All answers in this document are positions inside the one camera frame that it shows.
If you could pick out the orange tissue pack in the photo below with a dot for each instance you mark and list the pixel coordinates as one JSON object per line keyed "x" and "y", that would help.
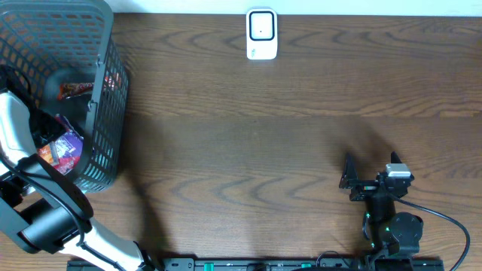
{"x": 48, "y": 153}

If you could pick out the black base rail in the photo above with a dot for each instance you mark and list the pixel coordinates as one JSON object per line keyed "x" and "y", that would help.
{"x": 326, "y": 263}

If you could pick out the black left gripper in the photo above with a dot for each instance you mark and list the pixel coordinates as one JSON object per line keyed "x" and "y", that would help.
{"x": 13, "y": 86}

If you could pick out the red purple snack bag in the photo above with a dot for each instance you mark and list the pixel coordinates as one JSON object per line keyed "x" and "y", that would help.
{"x": 68, "y": 147}

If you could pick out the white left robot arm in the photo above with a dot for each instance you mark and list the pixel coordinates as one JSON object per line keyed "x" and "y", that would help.
{"x": 41, "y": 210}

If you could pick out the brown orange candy bar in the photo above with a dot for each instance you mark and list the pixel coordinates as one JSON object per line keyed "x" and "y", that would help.
{"x": 70, "y": 90}

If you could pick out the white barcode scanner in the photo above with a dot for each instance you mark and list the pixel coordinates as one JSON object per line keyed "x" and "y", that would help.
{"x": 261, "y": 34}

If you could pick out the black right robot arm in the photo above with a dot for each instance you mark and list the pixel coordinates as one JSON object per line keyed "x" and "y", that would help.
{"x": 394, "y": 234}

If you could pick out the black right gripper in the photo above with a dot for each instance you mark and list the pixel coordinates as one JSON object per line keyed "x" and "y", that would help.
{"x": 364, "y": 188}

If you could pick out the dark grey plastic basket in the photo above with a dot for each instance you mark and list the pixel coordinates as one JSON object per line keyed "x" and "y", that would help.
{"x": 59, "y": 42}

